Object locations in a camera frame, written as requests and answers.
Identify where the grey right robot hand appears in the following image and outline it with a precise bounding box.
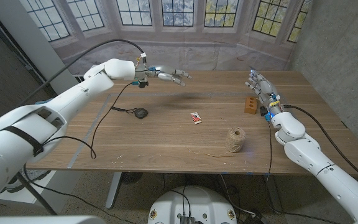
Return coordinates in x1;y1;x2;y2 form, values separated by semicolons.
245;69;284;116

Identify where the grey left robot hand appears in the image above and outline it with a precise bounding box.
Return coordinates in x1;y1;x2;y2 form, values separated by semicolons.
144;64;193;87

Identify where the red white match box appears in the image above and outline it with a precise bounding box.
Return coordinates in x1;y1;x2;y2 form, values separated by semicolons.
190;111;203;125

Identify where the wooden block with two holes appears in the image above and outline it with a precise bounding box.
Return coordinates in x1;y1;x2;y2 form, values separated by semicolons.
244;96;258;115

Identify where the printed window backdrop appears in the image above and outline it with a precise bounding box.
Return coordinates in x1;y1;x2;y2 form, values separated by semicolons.
19;0;313;76

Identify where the brown twine spool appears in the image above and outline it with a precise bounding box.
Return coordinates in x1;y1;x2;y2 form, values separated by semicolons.
225;126;247;154

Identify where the loose twine strand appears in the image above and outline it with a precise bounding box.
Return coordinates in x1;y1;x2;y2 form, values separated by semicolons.
185;146;234;158

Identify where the grey table leg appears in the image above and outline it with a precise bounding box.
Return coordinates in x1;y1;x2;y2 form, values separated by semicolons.
262;174;284;215
105;172;124;210

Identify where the black round fan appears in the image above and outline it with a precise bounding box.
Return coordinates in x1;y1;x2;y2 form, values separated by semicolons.
121;172;144;185

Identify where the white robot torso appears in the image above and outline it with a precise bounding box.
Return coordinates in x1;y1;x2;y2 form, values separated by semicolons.
147;185;238;224

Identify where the white robot chest rim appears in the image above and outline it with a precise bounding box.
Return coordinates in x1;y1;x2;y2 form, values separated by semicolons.
0;215;106;224

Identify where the black round disc with cord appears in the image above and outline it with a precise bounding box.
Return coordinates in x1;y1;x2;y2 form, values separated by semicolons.
110;106;149;120

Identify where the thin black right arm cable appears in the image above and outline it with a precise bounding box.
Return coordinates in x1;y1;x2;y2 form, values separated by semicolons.
267;123;273;180

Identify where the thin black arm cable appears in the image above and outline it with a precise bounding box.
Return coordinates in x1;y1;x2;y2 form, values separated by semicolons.
41;82;135;160
267;123;273;180

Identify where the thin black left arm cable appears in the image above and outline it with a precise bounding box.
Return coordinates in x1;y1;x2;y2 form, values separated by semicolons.
41;82;135;160

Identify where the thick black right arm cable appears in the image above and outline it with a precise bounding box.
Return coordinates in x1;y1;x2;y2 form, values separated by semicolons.
283;105;358;188

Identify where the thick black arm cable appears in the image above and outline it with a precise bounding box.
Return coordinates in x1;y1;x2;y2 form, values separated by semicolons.
283;105;358;188
16;39;147;216

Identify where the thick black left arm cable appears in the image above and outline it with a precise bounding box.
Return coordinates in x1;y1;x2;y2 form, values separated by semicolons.
16;39;147;216

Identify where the white floor cable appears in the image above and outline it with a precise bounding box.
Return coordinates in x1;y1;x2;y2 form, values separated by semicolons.
219;174;257;217

